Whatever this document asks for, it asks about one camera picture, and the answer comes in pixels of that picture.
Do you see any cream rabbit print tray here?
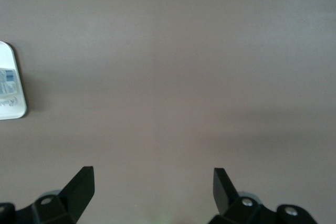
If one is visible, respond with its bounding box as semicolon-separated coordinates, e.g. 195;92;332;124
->
0;41;27;121

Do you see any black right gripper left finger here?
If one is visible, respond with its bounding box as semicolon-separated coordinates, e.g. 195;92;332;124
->
0;166;95;224

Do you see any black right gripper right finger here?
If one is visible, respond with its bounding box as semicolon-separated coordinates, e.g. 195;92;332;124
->
208;167;318;224

